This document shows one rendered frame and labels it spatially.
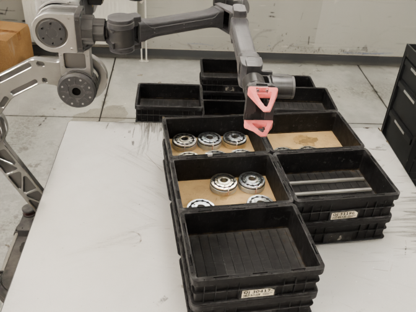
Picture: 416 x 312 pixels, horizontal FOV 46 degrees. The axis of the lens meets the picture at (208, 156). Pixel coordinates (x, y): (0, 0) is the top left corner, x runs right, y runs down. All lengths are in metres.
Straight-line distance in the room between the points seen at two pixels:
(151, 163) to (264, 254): 0.79
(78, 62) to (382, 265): 1.33
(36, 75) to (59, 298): 0.85
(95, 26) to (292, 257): 0.95
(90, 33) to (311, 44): 3.69
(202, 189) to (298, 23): 3.25
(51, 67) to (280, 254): 1.10
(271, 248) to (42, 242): 0.82
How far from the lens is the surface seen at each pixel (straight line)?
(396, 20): 5.20
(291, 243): 1.71
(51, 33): 1.56
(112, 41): 1.52
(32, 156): 3.59
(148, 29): 1.55
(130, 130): 2.45
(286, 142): 2.21
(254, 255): 1.65
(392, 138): 3.48
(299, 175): 2.02
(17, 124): 3.97
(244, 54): 1.34
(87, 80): 1.87
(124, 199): 2.04
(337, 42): 5.09
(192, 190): 1.87
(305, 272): 1.50
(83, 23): 1.54
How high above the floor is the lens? 2.01
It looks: 35 degrees down
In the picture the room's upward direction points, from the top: 4 degrees clockwise
